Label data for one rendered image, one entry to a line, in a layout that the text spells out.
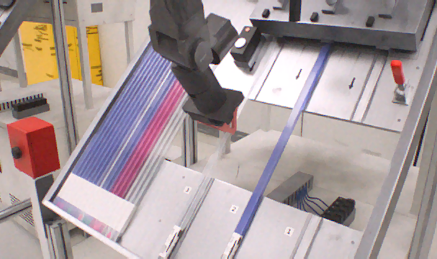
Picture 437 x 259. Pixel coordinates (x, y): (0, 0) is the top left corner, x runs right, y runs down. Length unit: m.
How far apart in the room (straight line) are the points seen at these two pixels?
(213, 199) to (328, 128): 1.99
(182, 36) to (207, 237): 0.36
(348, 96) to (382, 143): 1.83
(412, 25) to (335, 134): 1.95
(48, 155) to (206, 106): 0.76
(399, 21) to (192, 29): 0.38
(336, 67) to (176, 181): 0.38
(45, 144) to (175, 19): 0.87
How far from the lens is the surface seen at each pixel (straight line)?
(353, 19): 0.80
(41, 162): 1.35
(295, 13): 0.75
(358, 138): 2.63
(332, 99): 0.77
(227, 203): 0.74
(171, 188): 0.81
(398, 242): 1.07
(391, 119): 0.73
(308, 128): 2.75
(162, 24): 0.57
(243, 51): 0.85
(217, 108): 0.70
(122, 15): 2.02
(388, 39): 0.78
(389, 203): 0.65
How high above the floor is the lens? 1.21
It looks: 21 degrees down
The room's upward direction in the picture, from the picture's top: straight up
